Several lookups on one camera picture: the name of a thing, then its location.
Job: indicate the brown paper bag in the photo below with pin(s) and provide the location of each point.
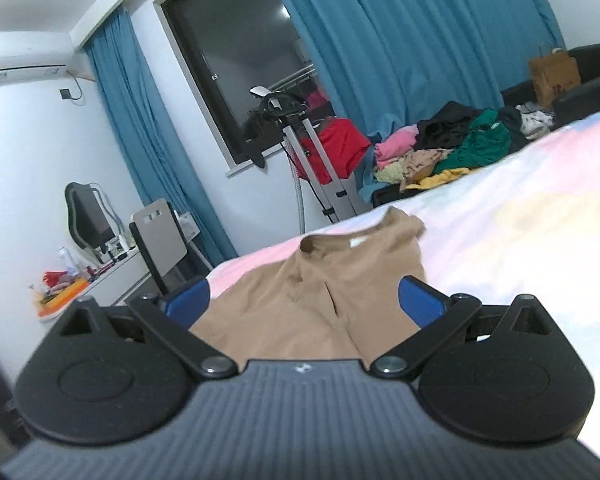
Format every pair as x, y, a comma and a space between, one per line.
554, 79

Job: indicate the garment steamer stand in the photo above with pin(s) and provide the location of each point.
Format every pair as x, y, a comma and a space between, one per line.
300, 150

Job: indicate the white air conditioner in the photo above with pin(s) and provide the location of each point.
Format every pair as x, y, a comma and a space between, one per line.
20, 59

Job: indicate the tan t-shirt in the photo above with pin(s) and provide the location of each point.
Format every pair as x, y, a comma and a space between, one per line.
300, 300

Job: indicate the desk clutter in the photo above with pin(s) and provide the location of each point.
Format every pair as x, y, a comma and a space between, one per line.
67, 275

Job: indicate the narrow blue curtain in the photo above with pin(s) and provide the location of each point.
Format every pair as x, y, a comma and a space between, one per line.
145, 140

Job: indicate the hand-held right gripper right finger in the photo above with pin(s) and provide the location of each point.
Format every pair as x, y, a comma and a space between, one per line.
416, 304

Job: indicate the grey folding chair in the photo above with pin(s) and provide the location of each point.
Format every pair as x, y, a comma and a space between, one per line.
161, 245

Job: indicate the dark window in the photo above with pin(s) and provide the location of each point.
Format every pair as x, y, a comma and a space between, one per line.
235, 65

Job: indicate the black sofa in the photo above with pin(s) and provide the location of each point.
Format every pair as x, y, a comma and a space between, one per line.
580, 80

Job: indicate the black office chair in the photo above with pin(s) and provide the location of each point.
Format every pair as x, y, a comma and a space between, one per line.
87, 220

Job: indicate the white desk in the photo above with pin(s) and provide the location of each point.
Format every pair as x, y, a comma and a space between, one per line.
115, 280

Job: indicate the red garment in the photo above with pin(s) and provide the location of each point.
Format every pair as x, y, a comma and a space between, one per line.
341, 147

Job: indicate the pile of mixed clothes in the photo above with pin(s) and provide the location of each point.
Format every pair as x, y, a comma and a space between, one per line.
445, 145

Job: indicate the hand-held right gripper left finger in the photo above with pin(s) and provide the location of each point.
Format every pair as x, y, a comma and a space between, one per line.
192, 301

